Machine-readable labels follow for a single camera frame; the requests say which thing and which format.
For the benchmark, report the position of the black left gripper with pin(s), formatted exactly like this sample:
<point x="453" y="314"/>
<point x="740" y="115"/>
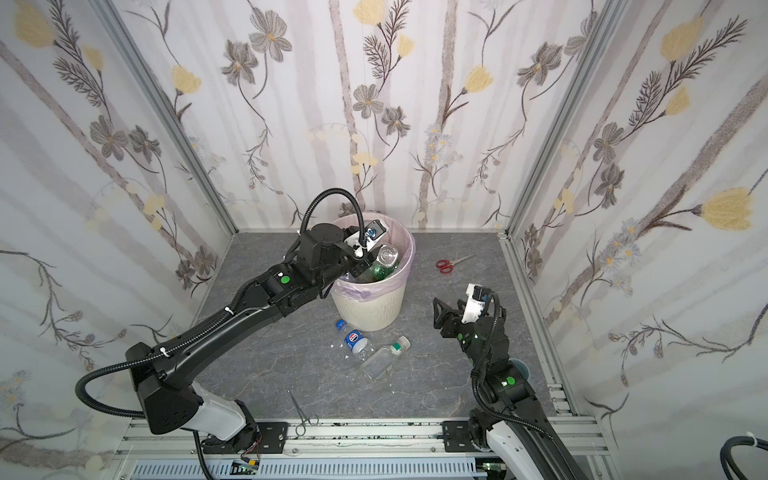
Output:
<point x="358" y="254"/>

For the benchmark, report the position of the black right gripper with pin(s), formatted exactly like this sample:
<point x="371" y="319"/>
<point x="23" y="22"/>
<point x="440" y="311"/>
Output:
<point x="453" y="321"/>

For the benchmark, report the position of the clear bottle green cap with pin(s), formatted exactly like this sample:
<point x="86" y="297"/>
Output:
<point x="383" y="359"/>

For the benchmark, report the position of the Pepsi label bottle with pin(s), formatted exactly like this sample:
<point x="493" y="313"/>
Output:
<point x="359" y="345"/>

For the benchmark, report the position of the green soda bottle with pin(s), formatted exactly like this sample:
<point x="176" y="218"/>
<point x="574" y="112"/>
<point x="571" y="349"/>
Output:
<point x="376" y="273"/>

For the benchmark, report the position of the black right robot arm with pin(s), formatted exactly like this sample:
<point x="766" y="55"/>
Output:
<point x="509" y="421"/>

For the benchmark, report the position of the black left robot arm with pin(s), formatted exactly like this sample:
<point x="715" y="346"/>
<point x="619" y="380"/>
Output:
<point x="163" y="376"/>

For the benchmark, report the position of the pink bin liner bag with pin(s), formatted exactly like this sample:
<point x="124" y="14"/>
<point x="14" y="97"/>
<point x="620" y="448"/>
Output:
<point x="400" y="237"/>

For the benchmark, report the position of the cream plastic waste bin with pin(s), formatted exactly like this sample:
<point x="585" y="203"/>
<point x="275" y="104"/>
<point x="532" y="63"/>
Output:
<point x="372" y="315"/>

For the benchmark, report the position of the metal forceps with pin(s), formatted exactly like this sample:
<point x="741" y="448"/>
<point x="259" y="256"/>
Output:
<point x="304" y="420"/>

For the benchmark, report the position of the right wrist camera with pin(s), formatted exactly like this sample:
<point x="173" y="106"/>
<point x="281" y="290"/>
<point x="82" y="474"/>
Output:
<point x="478" y="298"/>

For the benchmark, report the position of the red handled scissors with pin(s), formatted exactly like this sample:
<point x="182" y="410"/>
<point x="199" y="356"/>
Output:
<point x="446" y="266"/>

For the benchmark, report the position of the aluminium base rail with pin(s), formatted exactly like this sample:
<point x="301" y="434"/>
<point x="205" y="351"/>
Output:
<point x="411" y="448"/>

